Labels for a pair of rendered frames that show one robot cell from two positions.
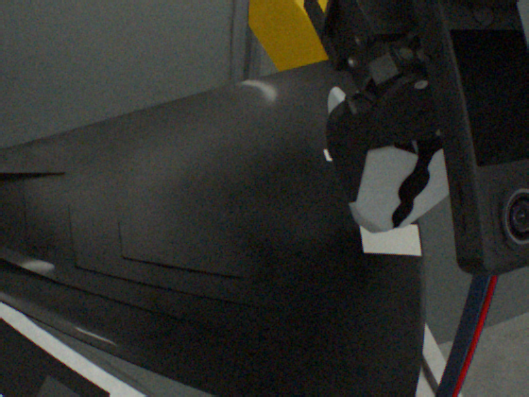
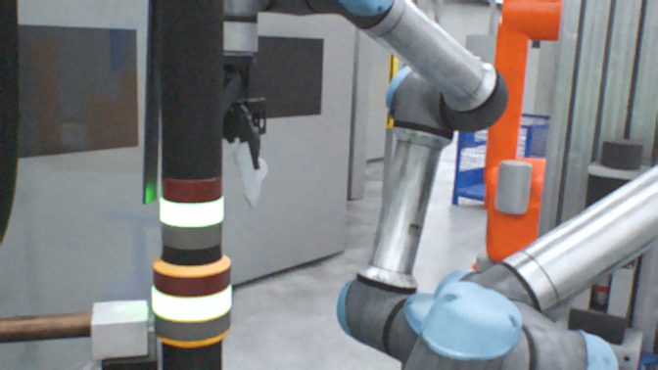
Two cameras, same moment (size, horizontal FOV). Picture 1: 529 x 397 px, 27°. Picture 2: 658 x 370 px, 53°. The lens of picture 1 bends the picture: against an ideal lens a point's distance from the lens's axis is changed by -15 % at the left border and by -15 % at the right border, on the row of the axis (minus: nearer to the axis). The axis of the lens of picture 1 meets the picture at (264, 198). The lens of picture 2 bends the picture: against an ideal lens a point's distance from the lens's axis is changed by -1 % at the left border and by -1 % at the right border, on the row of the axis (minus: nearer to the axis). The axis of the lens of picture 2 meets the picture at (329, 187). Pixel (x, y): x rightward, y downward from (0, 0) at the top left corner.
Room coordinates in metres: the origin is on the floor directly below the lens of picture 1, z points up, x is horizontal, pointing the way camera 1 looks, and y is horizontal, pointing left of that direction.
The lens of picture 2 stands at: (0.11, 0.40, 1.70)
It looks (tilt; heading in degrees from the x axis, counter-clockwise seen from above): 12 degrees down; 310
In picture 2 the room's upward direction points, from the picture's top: 2 degrees clockwise
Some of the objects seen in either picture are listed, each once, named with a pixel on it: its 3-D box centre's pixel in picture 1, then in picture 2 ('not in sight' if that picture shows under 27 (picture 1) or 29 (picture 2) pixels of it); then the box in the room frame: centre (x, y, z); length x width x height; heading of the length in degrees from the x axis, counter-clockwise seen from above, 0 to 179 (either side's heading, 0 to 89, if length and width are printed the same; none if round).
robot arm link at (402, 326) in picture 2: not in sight; (433, 338); (0.66, -0.55, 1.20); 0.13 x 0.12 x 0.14; 173
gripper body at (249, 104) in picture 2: not in sight; (231, 97); (0.82, -0.23, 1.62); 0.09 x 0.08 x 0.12; 111
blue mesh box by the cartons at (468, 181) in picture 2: not in sight; (516, 161); (3.28, -6.61, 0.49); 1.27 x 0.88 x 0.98; 90
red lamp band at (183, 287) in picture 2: not in sight; (192, 273); (0.40, 0.18, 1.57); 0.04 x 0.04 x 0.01
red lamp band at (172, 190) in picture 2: not in sight; (192, 185); (0.40, 0.18, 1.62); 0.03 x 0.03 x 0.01
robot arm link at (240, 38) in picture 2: not in sight; (228, 39); (0.82, -0.22, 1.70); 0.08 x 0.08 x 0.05
